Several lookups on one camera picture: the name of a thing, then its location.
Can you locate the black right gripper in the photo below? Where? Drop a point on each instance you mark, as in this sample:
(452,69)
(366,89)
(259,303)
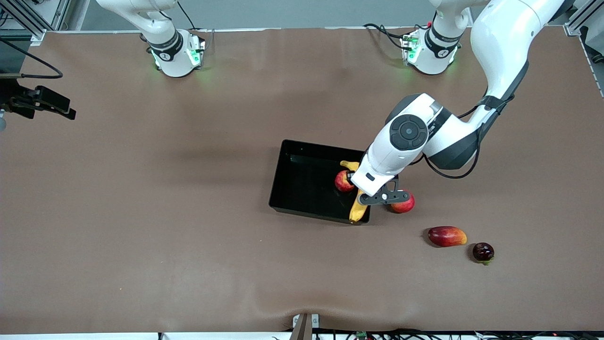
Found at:
(10,96)

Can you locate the yellow banana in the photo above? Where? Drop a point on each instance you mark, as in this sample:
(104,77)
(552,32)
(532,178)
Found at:
(357,210)

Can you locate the red yellow apple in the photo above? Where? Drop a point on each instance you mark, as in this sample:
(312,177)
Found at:
(342,183)

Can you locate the black plastic box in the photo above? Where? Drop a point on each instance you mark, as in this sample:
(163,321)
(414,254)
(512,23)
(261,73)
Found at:
(306,184)

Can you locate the red yellow mango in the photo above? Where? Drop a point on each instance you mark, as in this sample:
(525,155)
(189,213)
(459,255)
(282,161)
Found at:
(446,236)

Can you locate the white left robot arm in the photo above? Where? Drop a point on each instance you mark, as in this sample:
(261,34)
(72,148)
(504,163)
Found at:
(500,38)

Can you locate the red apple left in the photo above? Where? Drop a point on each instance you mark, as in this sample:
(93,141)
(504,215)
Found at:
(405,207)

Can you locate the brown table cover mat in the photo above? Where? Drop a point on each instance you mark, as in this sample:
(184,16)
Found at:
(188,189)

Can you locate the aluminium frame profile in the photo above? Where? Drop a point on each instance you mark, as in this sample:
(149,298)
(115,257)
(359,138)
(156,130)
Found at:
(61,12)
(583,14)

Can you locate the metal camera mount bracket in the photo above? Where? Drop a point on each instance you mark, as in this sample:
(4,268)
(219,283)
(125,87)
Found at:
(304,326)

